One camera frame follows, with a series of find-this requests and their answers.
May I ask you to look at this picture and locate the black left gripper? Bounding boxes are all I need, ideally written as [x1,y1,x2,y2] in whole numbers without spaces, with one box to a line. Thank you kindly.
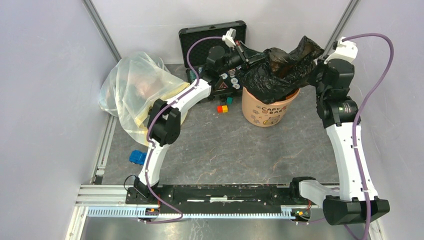
[218,41,268,76]

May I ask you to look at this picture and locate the black plastic trash bag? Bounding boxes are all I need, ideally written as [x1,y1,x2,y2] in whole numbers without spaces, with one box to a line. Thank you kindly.
[239,36,324,104]

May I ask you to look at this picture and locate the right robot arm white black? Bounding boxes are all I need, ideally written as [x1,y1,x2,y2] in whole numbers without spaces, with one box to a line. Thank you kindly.
[288,58,391,226]

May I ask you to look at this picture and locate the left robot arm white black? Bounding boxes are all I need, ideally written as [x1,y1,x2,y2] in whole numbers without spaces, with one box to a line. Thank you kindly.
[133,41,267,204]

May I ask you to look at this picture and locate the orange plastic trash bin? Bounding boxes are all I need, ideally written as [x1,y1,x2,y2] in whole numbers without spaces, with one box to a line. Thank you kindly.
[241,88,300,127]

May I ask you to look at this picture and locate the black poker chip case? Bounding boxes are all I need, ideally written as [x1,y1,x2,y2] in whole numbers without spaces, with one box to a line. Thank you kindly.
[178,20,247,105]

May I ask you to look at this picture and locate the red cube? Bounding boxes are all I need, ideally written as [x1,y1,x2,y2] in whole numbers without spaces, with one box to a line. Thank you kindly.
[216,105,223,113]

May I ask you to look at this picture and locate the translucent yellow plastic bag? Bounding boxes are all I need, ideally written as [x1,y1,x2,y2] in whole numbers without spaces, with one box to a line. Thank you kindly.
[98,51,190,146]

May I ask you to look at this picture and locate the blue toy car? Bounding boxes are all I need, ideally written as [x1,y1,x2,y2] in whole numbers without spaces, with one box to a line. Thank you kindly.
[128,150,147,166]

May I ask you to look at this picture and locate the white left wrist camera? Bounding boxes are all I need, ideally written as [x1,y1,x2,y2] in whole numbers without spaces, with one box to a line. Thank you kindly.
[221,28,237,48]

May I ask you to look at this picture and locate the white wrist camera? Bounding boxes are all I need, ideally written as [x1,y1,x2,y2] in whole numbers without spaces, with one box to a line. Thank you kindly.
[221,28,237,48]
[324,37,358,64]

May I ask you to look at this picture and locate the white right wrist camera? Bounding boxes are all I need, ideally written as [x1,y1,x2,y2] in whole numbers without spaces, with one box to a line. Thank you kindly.
[324,37,358,64]

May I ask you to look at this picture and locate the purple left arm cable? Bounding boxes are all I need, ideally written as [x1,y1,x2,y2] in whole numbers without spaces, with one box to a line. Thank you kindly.
[139,35,226,225]

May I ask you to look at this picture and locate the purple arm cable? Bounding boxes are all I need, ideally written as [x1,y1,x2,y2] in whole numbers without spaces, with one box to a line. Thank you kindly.
[139,35,226,225]
[341,32,396,240]

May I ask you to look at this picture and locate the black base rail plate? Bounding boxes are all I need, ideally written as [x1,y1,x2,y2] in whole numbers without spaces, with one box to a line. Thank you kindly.
[125,184,309,215]

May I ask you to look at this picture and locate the aluminium frame rail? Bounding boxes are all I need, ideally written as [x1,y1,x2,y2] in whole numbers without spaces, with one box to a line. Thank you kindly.
[82,0,122,62]

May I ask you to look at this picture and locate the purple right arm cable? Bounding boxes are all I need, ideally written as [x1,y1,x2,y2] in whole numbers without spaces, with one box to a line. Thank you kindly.
[341,32,396,240]

